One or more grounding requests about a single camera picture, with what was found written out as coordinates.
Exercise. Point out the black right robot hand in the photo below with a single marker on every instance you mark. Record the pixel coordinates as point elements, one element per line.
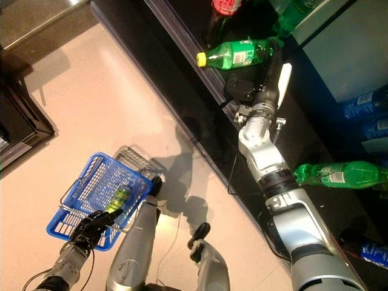
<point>271,94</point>

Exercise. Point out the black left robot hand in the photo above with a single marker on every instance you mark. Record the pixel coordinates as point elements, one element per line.
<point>91,227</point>

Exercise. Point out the blue plastic shopping basket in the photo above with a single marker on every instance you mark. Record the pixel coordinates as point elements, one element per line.
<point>106,182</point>

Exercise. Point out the green Sprite bottle yellow cap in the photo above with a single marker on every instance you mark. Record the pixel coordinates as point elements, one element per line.
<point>348,175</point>
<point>300,15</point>
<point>239,54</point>

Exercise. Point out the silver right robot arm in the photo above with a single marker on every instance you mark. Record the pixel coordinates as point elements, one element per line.
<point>303,227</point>

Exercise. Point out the light green tea bottle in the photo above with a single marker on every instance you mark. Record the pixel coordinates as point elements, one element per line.
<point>119,197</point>

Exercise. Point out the black plinth shelf board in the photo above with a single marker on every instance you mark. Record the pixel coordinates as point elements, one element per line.
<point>151,45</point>
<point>248,182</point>

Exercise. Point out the Coca-Cola bottle red cap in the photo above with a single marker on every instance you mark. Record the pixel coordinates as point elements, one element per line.
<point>225,7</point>

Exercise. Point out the dark neighbouring shelf unit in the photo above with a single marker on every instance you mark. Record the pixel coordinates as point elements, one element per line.
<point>24,121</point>

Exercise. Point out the silver right robot leg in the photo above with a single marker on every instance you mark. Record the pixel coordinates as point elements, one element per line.
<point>212,266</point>

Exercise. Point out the reflective metal side panel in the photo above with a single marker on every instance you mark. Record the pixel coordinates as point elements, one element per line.
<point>36,18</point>

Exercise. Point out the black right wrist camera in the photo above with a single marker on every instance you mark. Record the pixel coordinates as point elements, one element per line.
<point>241,88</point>

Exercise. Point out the black shelf board clear rail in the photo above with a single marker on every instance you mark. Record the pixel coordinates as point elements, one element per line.
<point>318,145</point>
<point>188,18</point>

